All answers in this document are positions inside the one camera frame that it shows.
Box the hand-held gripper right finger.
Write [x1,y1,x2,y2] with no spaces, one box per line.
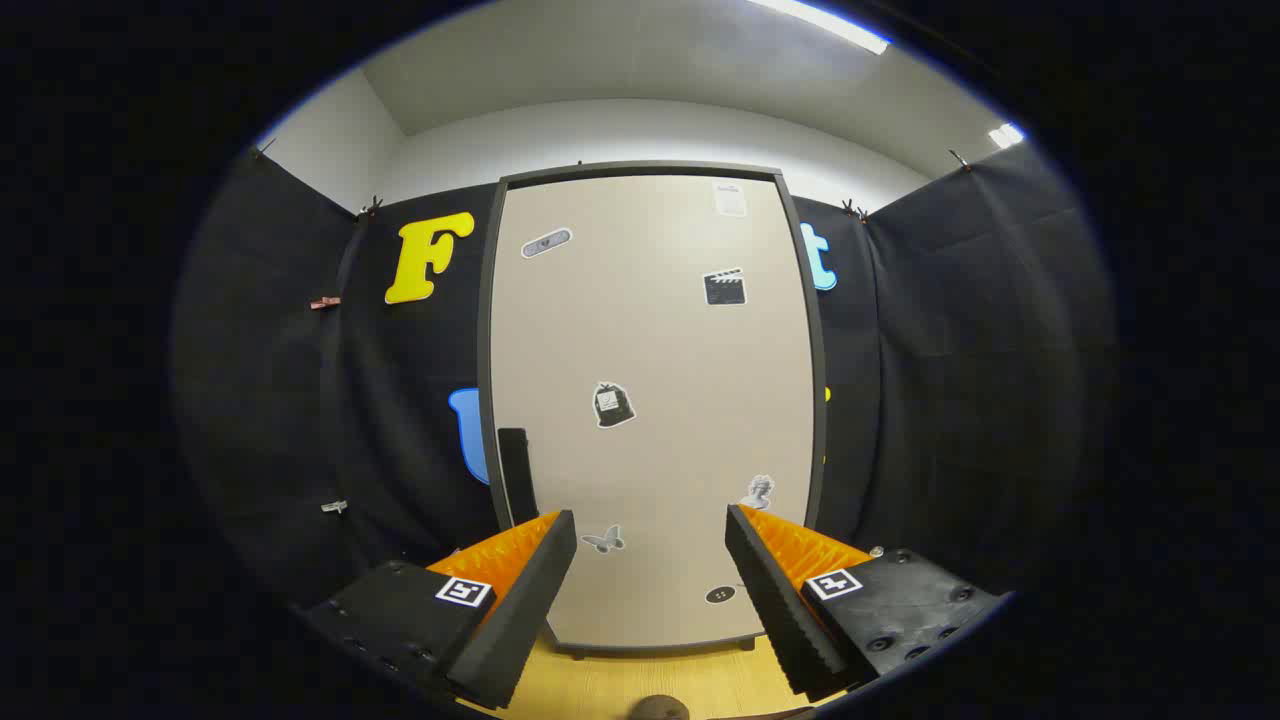
[724,503,1009,703]

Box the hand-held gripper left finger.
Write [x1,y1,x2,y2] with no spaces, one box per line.
[298,509,579,711]

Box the black door handle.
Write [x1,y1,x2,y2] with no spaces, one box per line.
[497,428,541,529]

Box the grey shoe cabinet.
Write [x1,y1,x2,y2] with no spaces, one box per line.
[477,160,829,661]

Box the beige shoe cabinet door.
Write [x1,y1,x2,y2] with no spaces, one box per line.
[490,175,816,651]

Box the black backdrop cloth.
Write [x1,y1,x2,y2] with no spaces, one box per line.
[170,140,1116,621]

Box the long ceiling light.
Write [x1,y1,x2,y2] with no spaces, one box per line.
[745,0,891,56]

